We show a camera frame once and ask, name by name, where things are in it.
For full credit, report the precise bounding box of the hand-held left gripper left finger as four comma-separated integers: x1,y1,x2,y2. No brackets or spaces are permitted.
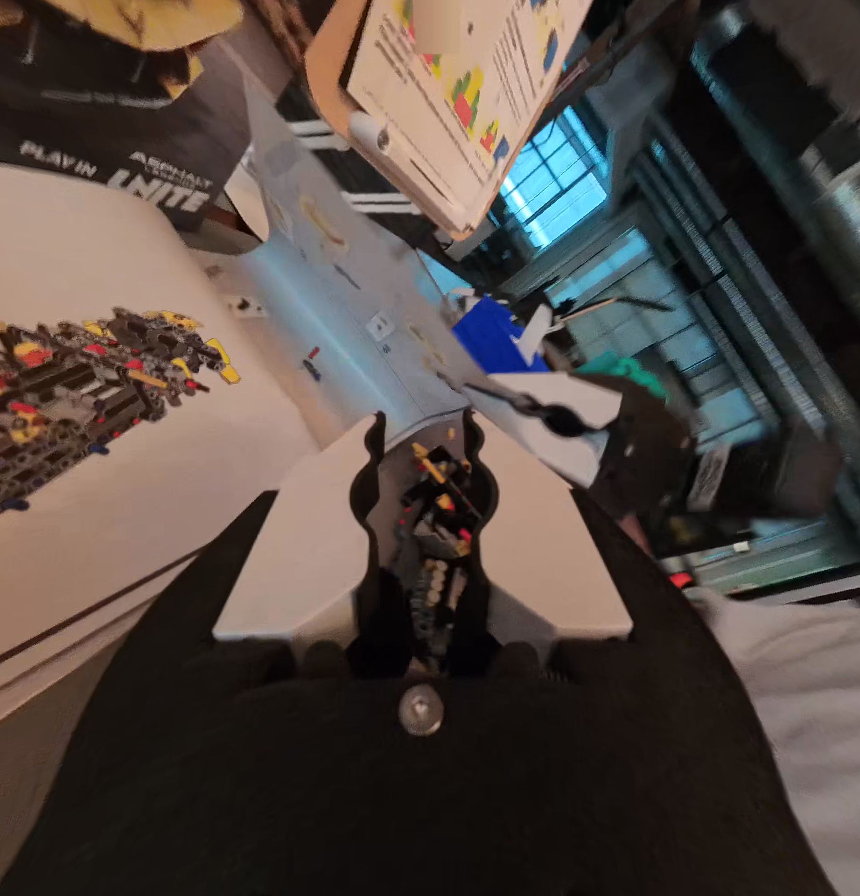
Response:
211,412,389,646

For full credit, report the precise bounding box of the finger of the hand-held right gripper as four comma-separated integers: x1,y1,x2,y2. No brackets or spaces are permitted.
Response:
463,372,624,431
470,398,610,490

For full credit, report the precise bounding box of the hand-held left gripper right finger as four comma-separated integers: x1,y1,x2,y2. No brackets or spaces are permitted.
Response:
463,409,635,641

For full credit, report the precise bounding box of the lego car model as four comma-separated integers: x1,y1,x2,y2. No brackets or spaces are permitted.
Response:
388,441,476,666

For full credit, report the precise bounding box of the lego instruction booklet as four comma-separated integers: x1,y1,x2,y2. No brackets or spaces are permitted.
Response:
0,70,476,729

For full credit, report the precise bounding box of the lego set box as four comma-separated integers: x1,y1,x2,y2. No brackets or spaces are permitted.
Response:
0,0,294,233

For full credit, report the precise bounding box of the teal container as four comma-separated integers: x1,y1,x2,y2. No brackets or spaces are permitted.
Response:
577,353,673,407

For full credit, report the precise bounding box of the white paper slip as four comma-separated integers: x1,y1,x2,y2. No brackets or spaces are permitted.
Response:
517,306,554,351

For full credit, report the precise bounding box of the desk lamp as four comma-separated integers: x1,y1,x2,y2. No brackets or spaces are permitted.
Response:
556,296,676,327

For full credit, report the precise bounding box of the blue plastic bin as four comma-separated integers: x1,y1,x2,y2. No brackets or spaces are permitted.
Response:
452,297,551,377

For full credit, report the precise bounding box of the printed instruction sheet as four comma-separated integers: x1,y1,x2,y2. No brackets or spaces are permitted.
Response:
346,0,595,233

